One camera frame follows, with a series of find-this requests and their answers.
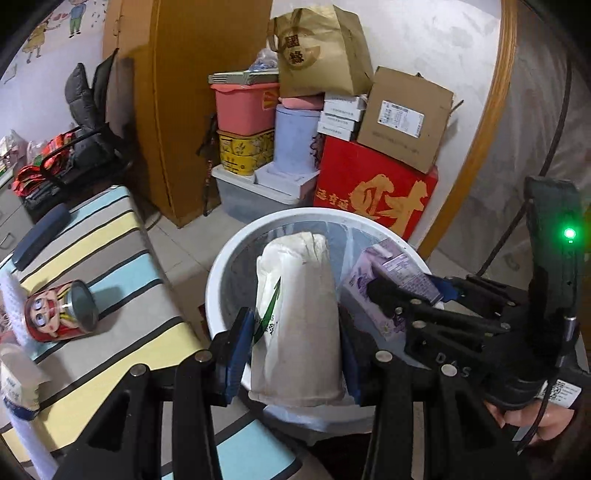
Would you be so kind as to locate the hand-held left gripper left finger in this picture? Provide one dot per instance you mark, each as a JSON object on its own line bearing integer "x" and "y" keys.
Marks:
{"x": 240, "y": 350}

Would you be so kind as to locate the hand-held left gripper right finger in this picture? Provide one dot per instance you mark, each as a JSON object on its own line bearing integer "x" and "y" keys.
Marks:
{"x": 351, "y": 360}

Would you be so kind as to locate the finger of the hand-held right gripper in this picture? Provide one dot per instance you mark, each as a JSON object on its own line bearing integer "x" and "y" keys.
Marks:
{"x": 448, "y": 290}
{"x": 443, "y": 341}

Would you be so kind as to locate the white paper pack green print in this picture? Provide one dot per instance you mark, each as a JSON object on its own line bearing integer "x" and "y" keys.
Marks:
{"x": 295, "y": 323}

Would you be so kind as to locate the purple drink carton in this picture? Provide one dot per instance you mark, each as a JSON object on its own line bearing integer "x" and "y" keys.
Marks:
{"x": 383, "y": 272}

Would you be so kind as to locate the person's right hand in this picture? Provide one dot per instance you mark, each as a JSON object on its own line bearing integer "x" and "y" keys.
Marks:
{"x": 517, "y": 420}

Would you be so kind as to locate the red gift box gold print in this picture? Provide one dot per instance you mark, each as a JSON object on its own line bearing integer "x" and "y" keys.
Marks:
{"x": 369, "y": 184}

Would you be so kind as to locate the striped tablecloth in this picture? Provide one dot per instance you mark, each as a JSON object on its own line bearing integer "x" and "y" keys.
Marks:
{"x": 129, "y": 277}

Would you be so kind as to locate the clear plastic storage box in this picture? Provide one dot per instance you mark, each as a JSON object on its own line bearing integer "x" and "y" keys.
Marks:
{"x": 244, "y": 198}

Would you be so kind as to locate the brown cardboard box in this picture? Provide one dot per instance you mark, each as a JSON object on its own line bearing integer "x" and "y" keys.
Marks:
{"x": 406, "y": 120}

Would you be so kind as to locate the grey fabric panel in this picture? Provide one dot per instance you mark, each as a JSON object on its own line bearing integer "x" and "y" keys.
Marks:
{"x": 540, "y": 92}

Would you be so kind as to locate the red cartoon drink can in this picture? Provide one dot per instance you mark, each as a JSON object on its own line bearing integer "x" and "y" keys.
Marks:
{"x": 51, "y": 314}

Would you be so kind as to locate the small white flat box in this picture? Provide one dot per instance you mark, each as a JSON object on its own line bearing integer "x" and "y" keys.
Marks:
{"x": 344, "y": 98}
{"x": 334, "y": 133}
{"x": 342, "y": 110}
{"x": 339, "y": 121}

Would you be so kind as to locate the black long tool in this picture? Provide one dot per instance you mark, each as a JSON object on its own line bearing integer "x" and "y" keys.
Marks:
{"x": 207, "y": 157}

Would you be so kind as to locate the yellow patterned box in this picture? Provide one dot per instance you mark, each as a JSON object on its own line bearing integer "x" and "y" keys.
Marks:
{"x": 244, "y": 152}

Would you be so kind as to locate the lilac plastic bucket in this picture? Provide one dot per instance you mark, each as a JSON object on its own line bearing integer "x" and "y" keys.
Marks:
{"x": 295, "y": 138}

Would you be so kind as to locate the clear plastic bottle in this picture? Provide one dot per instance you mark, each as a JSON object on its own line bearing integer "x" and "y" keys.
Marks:
{"x": 18, "y": 383}

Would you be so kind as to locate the white bubble wrap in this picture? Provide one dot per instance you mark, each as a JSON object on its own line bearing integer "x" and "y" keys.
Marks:
{"x": 14, "y": 295}

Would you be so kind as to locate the pink round lid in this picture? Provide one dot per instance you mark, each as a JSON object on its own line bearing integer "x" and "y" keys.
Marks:
{"x": 300, "y": 102}

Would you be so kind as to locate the black office chair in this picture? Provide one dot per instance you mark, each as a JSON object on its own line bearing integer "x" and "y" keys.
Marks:
{"x": 106, "y": 152}

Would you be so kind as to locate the pink plastic bin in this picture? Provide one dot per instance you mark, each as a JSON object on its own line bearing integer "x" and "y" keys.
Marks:
{"x": 242, "y": 110}

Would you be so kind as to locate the wooden wardrobe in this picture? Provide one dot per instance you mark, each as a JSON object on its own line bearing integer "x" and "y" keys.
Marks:
{"x": 184, "y": 92}

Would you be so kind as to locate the grey drawer cabinet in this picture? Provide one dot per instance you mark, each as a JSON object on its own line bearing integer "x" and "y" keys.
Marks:
{"x": 11, "y": 217}

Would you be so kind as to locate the red patterned bags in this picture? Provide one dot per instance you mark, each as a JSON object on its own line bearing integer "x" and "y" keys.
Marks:
{"x": 41, "y": 170}

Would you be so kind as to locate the brown paper bag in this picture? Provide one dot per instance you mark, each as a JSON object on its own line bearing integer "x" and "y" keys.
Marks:
{"x": 323, "y": 50}

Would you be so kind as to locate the grey flat lid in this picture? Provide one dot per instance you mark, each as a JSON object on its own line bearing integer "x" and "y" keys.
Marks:
{"x": 240, "y": 77}

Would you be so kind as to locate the blue plastic bag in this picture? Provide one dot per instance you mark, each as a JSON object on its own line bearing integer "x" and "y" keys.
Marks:
{"x": 265, "y": 60}

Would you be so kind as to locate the clutter of small packets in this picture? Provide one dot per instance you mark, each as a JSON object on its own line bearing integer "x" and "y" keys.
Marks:
{"x": 18, "y": 152}

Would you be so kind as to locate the curved wooden frame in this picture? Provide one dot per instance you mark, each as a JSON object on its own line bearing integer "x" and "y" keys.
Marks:
{"x": 494, "y": 115}

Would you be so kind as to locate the cartoon wall sticker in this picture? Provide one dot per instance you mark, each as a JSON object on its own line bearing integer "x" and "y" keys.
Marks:
{"x": 41, "y": 27}

